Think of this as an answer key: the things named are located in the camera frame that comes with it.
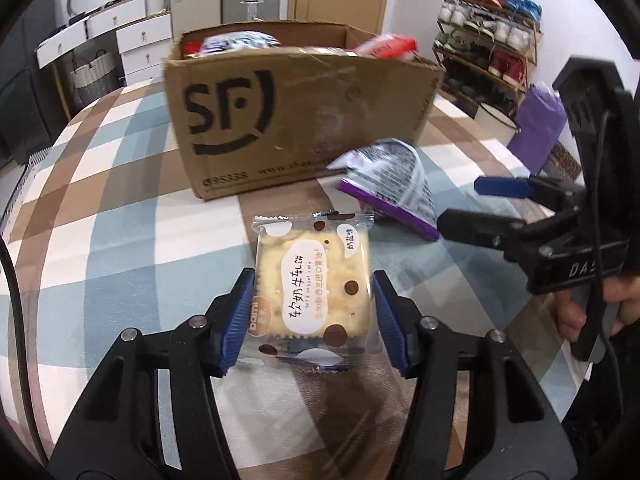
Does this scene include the metal shoe rack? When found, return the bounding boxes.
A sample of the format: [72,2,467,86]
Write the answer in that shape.
[432,0,543,116]

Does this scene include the brown cardboard box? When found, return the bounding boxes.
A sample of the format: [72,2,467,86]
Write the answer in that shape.
[162,21,447,202]

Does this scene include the blue cookie packet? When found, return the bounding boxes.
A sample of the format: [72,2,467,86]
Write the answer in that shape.
[200,31,281,55]

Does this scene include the woven basket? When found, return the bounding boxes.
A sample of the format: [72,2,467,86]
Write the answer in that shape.
[67,51,118,103]

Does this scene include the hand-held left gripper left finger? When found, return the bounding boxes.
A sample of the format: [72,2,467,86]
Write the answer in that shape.
[47,267,257,480]

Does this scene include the clear cracker packet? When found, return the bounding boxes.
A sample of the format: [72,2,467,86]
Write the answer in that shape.
[252,211,376,373]

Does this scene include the thin black cable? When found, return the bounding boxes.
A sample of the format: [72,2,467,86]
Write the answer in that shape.
[0,240,41,461]

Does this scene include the rows of shoes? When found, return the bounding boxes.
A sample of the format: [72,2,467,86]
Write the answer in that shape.
[434,0,543,111]

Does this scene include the brown patterned bag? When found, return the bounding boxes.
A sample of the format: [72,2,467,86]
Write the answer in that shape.
[545,142,583,181]

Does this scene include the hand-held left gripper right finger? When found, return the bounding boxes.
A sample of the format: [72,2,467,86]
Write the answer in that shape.
[372,270,578,480]

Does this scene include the red white snack bag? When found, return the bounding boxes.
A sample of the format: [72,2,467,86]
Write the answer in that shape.
[352,34,418,63]

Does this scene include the white drawer cabinet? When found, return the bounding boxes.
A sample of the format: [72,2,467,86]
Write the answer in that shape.
[36,0,173,86]

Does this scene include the purple white snack bag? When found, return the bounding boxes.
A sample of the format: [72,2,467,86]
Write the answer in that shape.
[327,139,441,241]

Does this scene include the checkered tablecloth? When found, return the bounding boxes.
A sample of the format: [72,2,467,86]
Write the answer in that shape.
[0,77,601,480]

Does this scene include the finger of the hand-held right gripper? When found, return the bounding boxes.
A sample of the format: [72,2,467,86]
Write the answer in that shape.
[436,208,531,261]
[474,176,586,211]

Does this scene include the silver suitcase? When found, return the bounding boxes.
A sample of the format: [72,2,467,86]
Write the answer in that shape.
[221,0,281,25]

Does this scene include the white suitcase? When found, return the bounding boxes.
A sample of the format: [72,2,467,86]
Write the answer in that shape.
[167,0,224,41]

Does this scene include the purple paper bag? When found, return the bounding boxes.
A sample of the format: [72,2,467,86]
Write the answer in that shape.
[507,82,571,173]

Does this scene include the person's right hand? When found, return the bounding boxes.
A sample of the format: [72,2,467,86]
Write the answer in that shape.
[556,277,640,343]

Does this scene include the white bucket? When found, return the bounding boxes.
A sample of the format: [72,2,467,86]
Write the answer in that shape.
[474,102,521,148]

